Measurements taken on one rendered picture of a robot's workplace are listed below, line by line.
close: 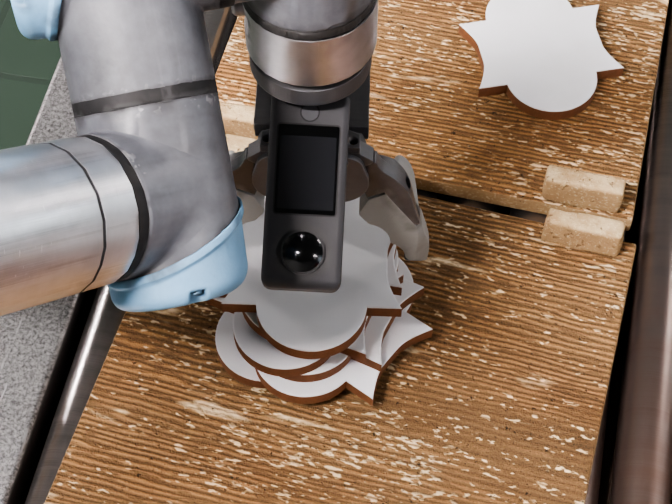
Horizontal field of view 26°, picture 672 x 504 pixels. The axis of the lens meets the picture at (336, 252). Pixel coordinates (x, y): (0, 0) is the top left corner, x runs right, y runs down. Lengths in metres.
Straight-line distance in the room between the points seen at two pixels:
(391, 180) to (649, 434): 0.28
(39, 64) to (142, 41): 1.77
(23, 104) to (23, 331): 1.36
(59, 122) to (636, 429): 0.52
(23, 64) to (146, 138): 1.78
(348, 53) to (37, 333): 0.40
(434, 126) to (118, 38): 0.48
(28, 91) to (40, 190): 1.79
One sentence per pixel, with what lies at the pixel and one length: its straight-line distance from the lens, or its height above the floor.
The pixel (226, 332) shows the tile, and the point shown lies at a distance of 1.04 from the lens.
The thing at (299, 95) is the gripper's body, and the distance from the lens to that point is 0.82.
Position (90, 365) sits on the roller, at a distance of 1.07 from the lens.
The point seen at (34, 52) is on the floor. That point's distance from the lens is 2.51.
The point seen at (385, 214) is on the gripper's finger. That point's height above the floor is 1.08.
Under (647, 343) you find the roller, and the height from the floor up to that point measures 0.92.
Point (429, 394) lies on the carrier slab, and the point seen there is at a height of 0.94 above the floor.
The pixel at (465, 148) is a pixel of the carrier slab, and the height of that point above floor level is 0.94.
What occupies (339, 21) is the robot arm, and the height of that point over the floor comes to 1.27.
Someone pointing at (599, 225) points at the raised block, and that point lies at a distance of 1.09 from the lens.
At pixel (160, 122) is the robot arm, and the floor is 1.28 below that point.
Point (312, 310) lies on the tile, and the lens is 0.96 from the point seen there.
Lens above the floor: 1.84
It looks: 56 degrees down
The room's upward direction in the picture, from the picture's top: straight up
